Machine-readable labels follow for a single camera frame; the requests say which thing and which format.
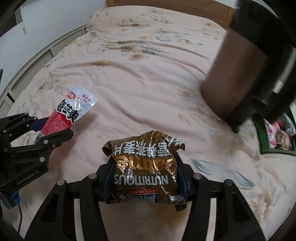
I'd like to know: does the white radiator cover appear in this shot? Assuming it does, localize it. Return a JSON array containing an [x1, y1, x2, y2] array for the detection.
[[1, 25, 87, 118]]

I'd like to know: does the red white snack pouch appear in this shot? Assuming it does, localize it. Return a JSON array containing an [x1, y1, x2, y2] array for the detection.
[[35, 86, 97, 142]]

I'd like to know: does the brown black appliance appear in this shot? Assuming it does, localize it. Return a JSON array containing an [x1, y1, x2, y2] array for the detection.
[[201, 1, 295, 132]]

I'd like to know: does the blue gloved left hand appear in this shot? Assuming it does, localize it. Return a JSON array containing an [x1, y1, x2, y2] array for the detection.
[[11, 191, 21, 205]]

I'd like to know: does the pink cartoon character pouch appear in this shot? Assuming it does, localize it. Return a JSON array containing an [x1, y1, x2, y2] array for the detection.
[[264, 120, 280, 149]]

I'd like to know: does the green tray box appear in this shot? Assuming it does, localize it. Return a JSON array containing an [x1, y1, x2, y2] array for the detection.
[[252, 111, 295, 156]]

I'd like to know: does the brown foil snack bag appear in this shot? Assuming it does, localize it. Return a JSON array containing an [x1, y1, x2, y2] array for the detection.
[[102, 131, 187, 210]]

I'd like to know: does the black cable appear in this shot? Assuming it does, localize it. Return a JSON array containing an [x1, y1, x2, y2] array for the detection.
[[16, 204, 23, 232]]

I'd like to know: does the beige snack packet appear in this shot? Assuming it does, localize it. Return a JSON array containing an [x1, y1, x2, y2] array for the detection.
[[276, 130, 292, 151]]

